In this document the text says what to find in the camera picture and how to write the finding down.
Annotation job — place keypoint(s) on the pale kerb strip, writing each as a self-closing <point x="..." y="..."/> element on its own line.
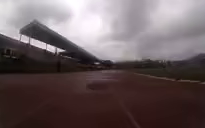
<point x="166" y="79"/>

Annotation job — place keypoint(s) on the green grass field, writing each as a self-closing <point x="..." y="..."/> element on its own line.
<point x="176" y="73"/>

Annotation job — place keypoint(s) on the grandstand with roof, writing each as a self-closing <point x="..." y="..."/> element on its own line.
<point x="40" y="50"/>

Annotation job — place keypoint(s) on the distant row of buildings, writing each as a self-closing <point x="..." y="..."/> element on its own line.
<point x="150" y="63"/>

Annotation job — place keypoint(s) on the red running track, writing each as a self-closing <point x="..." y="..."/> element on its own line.
<point x="90" y="103"/>

